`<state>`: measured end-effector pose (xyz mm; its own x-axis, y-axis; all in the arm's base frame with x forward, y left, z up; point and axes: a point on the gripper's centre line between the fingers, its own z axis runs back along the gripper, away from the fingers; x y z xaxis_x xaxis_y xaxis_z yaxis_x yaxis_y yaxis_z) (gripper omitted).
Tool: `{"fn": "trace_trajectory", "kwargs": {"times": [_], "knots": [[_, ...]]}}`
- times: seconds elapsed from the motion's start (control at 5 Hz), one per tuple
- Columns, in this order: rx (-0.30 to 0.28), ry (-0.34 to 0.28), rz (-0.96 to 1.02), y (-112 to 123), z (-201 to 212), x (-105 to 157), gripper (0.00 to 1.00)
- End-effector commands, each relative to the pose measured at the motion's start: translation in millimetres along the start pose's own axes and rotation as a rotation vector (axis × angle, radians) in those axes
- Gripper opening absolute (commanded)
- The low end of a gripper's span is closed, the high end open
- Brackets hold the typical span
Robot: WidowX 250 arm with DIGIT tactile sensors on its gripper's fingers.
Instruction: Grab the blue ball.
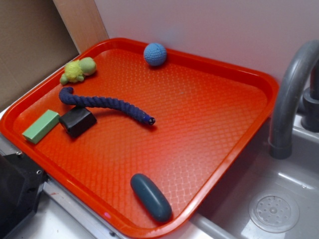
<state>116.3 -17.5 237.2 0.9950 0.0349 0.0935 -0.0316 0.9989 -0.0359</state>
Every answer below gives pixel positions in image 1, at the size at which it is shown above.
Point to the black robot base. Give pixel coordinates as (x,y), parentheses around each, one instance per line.
(21,183)

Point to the wooden board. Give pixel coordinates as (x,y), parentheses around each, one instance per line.
(83,22)

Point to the green yellow plush toy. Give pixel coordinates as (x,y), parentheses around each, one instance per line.
(77,70)

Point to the black block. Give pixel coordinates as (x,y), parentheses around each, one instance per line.
(77,121)

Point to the dark teal oval capsule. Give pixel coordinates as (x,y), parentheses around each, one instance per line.
(151,198)

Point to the green rectangular block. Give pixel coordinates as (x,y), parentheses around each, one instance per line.
(41,127)

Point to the brown cardboard panel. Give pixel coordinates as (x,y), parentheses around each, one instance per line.
(34,42)

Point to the dark grey faucet handle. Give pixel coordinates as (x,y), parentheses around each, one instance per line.
(310,121)

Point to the red plastic tray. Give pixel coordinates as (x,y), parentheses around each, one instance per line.
(206,112)

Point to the grey toy sink basin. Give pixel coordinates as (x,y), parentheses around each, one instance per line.
(260,197)

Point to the grey sink faucet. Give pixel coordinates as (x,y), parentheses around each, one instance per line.
(296,79)

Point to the blue crocheted ball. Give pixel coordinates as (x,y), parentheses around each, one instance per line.
(155,54)

